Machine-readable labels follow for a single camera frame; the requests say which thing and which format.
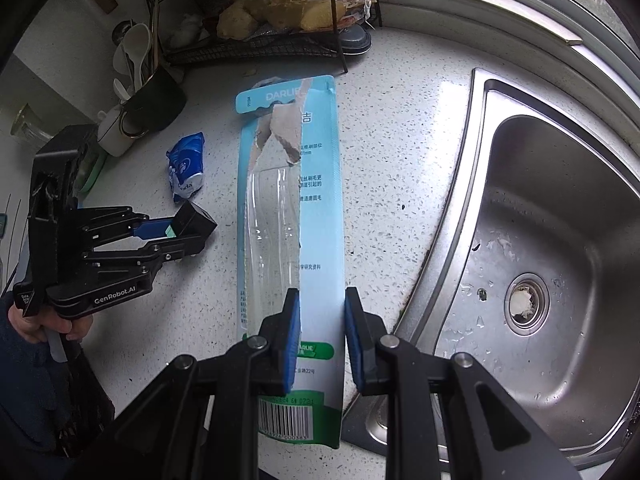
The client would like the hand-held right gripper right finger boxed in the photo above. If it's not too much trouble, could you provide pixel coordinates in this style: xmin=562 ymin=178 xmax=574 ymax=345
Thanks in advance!
xmin=344 ymin=287 xmax=581 ymax=480

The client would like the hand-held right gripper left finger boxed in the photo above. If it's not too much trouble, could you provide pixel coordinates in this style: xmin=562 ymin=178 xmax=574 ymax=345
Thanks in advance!
xmin=72 ymin=287 xmax=301 ymax=480

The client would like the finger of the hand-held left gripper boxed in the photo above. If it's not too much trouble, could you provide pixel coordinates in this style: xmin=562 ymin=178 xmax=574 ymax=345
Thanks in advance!
xmin=75 ymin=205 xmax=181 ymax=253
xmin=85 ymin=234 xmax=202 ymax=273

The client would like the small black box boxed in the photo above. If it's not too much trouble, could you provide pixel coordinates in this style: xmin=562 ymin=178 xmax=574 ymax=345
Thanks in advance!
xmin=170 ymin=201 xmax=218 ymax=256

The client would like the blue toothbrush card package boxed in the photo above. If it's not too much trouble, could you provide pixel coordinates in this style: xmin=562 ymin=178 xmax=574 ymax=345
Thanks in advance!
xmin=234 ymin=75 xmax=347 ymax=451

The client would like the person's left forearm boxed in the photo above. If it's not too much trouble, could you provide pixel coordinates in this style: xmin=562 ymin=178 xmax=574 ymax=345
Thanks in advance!
xmin=0 ymin=287 xmax=81 ymax=461

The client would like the person's left hand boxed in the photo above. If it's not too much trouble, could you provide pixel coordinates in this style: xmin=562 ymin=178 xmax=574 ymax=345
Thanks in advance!
xmin=7 ymin=305 xmax=93 ymax=343

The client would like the blue foil wrapper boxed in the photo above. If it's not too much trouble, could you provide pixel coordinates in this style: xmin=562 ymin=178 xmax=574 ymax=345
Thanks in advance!
xmin=166 ymin=132 xmax=207 ymax=204

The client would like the green tray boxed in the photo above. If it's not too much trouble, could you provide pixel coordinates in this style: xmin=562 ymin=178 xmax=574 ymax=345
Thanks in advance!
xmin=75 ymin=150 xmax=108 ymax=193

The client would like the white lidded sugar pot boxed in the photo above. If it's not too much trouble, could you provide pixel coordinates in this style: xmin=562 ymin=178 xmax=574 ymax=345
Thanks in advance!
xmin=95 ymin=105 xmax=138 ymax=157

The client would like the glass jar yellow lid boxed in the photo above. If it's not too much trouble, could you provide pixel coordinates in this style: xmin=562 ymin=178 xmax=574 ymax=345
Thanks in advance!
xmin=10 ymin=104 xmax=56 ymax=151

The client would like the dark utensil cup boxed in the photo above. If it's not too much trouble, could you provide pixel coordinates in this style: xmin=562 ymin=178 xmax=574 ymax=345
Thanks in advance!
xmin=120 ymin=67 xmax=188 ymax=136

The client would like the white rice paddle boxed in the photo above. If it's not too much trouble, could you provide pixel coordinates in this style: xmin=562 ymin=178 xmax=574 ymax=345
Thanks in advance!
xmin=122 ymin=22 xmax=153 ymax=88

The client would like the small ginger root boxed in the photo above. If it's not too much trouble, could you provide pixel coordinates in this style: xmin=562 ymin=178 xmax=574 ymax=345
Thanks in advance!
xmin=216 ymin=0 xmax=266 ymax=41

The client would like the stainless steel sink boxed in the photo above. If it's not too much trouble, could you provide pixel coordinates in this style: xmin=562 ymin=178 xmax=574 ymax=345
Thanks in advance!
xmin=342 ymin=67 xmax=640 ymax=471

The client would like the large ginger root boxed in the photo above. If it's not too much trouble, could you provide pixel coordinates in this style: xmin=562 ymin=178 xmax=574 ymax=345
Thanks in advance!
xmin=257 ymin=0 xmax=347 ymax=31

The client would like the black wire rack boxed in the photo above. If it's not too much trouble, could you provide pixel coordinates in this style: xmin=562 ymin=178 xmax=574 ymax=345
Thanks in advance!
xmin=140 ymin=0 xmax=383 ymax=75

